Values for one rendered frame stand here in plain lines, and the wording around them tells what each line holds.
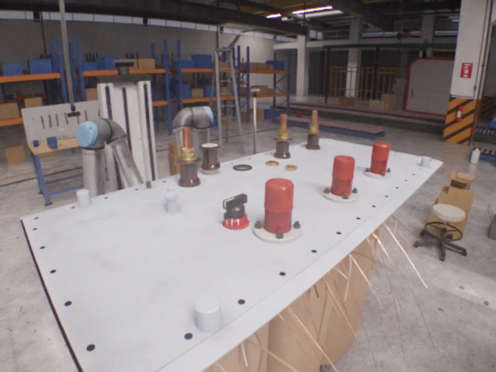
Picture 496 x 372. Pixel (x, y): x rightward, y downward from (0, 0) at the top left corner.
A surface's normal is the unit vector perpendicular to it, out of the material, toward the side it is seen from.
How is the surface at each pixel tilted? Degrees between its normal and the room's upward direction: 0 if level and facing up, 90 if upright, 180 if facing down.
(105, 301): 0
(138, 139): 90
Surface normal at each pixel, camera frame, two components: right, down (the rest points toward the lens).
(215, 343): 0.14, -0.87
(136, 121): 0.75, 0.23
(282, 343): -0.14, 0.35
